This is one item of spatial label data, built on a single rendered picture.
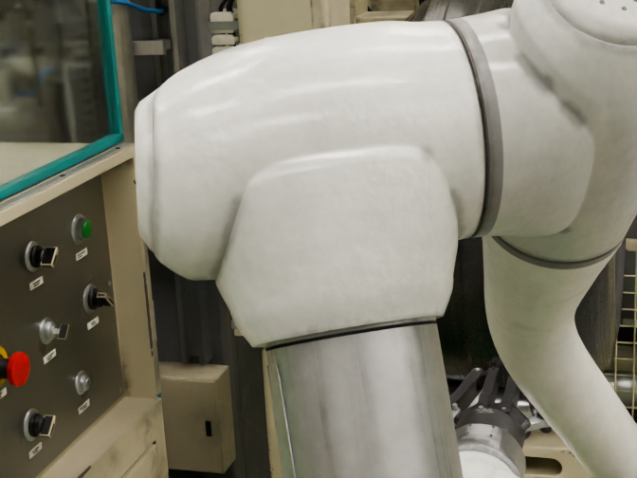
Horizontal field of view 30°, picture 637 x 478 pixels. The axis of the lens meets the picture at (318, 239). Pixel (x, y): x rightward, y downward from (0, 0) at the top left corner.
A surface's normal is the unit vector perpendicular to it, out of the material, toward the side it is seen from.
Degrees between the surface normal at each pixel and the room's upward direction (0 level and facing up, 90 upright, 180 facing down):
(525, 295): 128
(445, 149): 84
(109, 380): 90
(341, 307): 95
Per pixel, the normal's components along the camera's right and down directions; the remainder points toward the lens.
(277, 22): -0.28, 0.29
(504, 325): -0.59, 0.69
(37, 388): 0.96, 0.03
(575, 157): 0.29, 0.65
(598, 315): 0.47, 0.50
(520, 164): 0.22, 0.42
